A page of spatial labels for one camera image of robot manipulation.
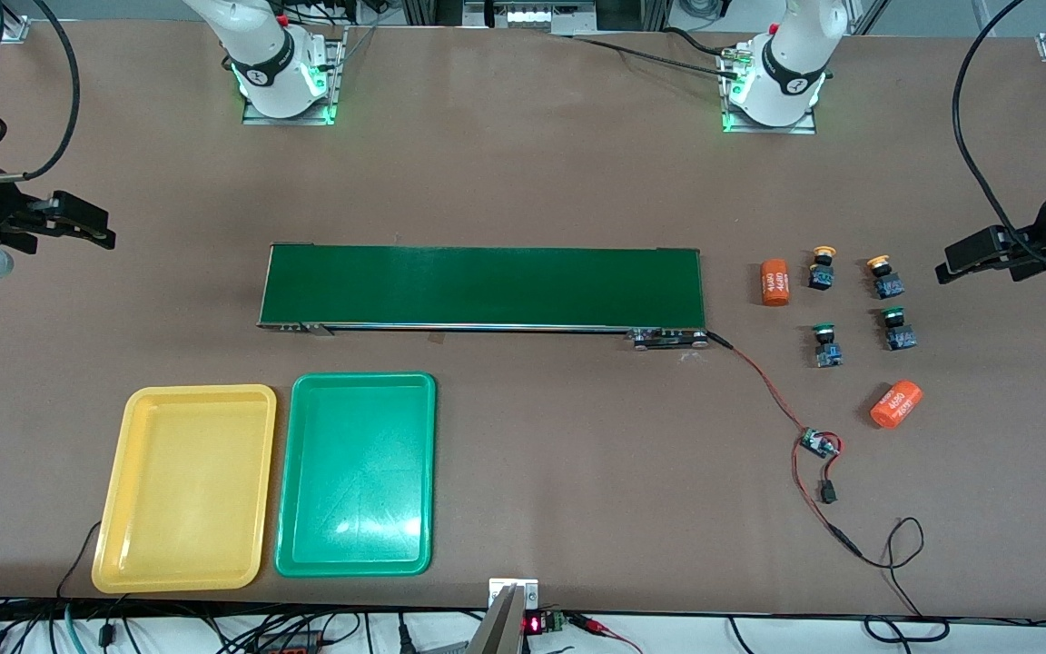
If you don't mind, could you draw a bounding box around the yellow push button switch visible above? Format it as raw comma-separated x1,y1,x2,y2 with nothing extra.
807,245,839,292
866,256,906,301

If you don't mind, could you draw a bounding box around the green push button switch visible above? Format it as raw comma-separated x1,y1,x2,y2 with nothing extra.
811,322,845,369
880,307,920,352

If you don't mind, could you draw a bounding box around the orange cylinder white print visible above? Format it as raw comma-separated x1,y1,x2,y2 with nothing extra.
870,381,924,431
760,259,791,308

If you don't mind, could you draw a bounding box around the small green circuit board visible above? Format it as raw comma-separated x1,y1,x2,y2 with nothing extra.
801,427,844,460

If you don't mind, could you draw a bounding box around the yellow plastic tray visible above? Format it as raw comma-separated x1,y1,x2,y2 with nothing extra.
91,384,278,595

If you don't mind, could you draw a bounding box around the green plastic tray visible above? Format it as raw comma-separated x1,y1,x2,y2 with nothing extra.
274,372,438,578

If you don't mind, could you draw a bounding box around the green conveyor belt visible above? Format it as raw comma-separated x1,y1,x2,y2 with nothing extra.
257,243,710,352

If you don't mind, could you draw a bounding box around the metal light box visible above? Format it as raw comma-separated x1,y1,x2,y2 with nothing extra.
464,0,597,35

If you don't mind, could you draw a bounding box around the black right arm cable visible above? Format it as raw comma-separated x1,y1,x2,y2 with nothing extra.
0,0,82,183

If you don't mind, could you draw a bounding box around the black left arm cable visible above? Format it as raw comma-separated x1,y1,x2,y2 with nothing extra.
952,0,1046,269

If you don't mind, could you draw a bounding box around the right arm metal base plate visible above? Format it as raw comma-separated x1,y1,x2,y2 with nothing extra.
242,36,343,126

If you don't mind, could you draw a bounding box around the thin black table cable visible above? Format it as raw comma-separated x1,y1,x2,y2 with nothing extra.
57,520,104,600

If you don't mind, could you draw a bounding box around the red black conveyor wire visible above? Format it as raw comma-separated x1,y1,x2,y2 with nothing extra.
705,332,926,619

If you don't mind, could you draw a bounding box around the black cable to arm base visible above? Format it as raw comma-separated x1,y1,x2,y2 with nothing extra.
568,27,742,78

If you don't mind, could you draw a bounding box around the grey metal camera bracket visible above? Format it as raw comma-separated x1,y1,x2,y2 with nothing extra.
469,578,540,654

